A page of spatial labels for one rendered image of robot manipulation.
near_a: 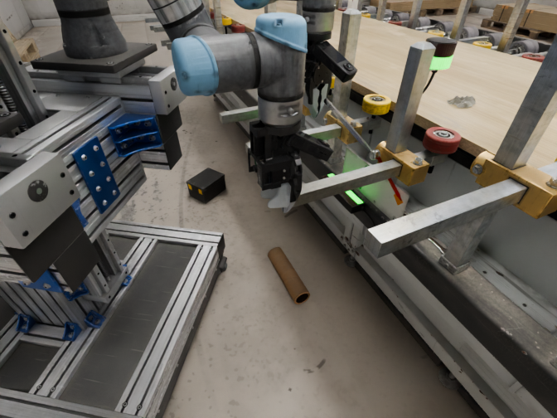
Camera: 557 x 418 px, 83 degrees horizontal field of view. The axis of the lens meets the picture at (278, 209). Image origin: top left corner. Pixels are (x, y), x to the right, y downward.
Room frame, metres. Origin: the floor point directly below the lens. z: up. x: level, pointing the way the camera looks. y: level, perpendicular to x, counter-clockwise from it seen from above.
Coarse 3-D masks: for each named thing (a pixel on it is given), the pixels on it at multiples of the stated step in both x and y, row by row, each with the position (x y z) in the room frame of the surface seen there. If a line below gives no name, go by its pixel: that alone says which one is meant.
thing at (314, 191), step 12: (420, 156) 0.67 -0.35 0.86; (432, 156) 0.67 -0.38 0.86; (444, 156) 0.68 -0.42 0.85; (360, 168) 0.61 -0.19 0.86; (372, 168) 0.61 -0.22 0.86; (384, 168) 0.61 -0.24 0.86; (396, 168) 0.62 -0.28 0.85; (324, 180) 0.57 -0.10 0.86; (336, 180) 0.57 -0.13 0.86; (348, 180) 0.57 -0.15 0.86; (360, 180) 0.58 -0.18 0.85; (372, 180) 0.59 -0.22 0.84; (312, 192) 0.53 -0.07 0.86; (324, 192) 0.54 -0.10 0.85; (336, 192) 0.55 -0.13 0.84; (300, 204) 0.52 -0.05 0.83
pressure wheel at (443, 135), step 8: (432, 128) 0.73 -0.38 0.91; (440, 128) 0.73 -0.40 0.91; (424, 136) 0.70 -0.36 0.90; (432, 136) 0.68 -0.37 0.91; (440, 136) 0.69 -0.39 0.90; (448, 136) 0.69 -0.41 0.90; (456, 136) 0.68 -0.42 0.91; (424, 144) 0.69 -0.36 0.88; (432, 144) 0.67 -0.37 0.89; (440, 144) 0.66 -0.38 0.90; (448, 144) 0.65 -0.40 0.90; (456, 144) 0.66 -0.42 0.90; (440, 152) 0.66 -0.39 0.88; (448, 152) 0.66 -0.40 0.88; (432, 168) 0.69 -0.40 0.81
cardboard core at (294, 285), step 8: (280, 248) 1.10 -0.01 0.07; (272, 256) 1.05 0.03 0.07; (280, 256) 1.03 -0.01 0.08; (280, 264) 0.99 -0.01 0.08; (288, 264) 0.99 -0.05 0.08; (280, 272) 0.95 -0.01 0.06; (288, 272) 0.94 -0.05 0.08; (296, 272) 0.95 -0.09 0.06; (288, 280) 0.89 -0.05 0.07; (296, 280) 0.89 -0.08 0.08; (288, 288) 0.86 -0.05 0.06; (296, 288) 0.85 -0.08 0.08; (304, 288) 0.85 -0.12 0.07; (296, 296) 0.81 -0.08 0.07; (304, 296) 0.85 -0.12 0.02
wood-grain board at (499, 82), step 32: (224, 0) 3.16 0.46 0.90; (384, 32) 1.88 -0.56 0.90; (416, 32) 1.88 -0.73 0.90; (384, 64) 1.30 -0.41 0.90; (480, 64) 1.30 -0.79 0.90; (512, 64) 1.30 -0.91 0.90; (448, 96) 0.96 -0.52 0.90; (480, 96) 0.96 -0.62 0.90; (512, 96) 0.96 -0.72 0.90; (448, 128) 0.74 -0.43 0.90; (480, 128) 0.74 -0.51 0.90; (544, 160) 0.58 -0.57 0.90
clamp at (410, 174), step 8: (384, 144) 0.71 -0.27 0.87; (384, 152) 0.69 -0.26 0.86; (392, 152) 0.67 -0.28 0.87; (400, 152) 0.67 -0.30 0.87; (408, 152) 0.67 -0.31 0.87; (384, 160) 0.68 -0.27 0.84; (400, 160) 0.63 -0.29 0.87; (408, 160) 0.63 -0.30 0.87; (408, 168) 0.61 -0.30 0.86; (416, 168) 0.60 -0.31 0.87; (424, 168) 0.61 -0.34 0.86; (400, 176) 0.62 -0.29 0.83; (408, 176) 0.60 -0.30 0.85; (416, 176) 0.60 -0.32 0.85; (424, 176) 0.61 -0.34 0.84; (408, 184) 0.60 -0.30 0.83
